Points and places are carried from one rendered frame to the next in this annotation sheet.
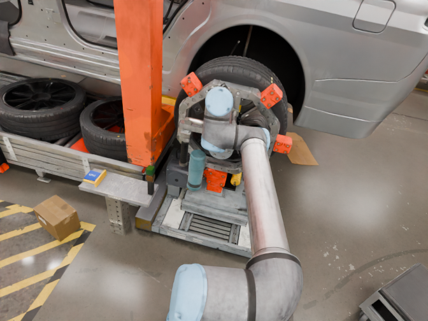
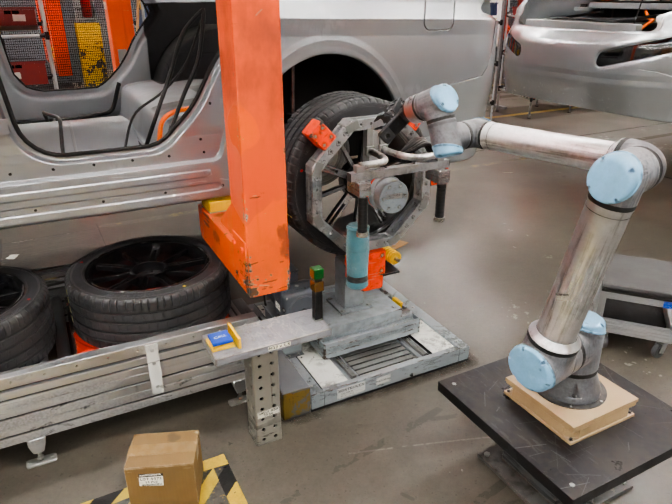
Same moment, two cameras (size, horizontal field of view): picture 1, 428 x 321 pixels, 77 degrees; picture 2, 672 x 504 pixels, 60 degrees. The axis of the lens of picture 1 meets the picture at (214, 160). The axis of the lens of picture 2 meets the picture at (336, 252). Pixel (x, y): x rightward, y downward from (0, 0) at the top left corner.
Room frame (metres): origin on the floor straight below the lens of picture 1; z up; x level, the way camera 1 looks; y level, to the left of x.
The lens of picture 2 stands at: (-0.55, 1.29, 1.55)
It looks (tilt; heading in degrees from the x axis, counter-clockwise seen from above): 24 degrees down; 327
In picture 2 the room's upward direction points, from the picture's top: straight up
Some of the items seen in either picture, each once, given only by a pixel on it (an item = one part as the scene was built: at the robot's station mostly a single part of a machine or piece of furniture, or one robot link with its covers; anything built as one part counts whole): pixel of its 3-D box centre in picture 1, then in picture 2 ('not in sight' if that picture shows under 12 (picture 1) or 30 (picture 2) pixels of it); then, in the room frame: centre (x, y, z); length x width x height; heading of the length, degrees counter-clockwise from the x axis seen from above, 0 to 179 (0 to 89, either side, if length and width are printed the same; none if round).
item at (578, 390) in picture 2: not in sight; (571, 374); (0.36, -0.21, 0.42); 0.19 x 0.19 x 0.10
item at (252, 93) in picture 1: (226, 131); (370, 184); (1.25, -0.04, 0.85); 0.54 x 0.07 x 0.54; 85
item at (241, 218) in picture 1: (218, 197); (354, 319); (1.42, -0.08, 0.13); 0.50 x 0.36 x 0.10; 85
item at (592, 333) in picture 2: not in sight; (575, 339); (0.36, -0.20, 0.55); 0.17 x 0.15 x 0.18; 95
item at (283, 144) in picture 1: (281, 144); not in sight; (1.23, -0.35, 0.85); 0.09 x 0.08 x 0.07; 85
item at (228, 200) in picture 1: (218, 178); (349, 285); (1.42, -0.05, 0.32); 0.40 x 0.30 x 0.28; 85
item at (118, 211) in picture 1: (118, 209); (262, 389); (1.08, 0.56, 0.21); 0.10 x 0.10 x 0.42; 85
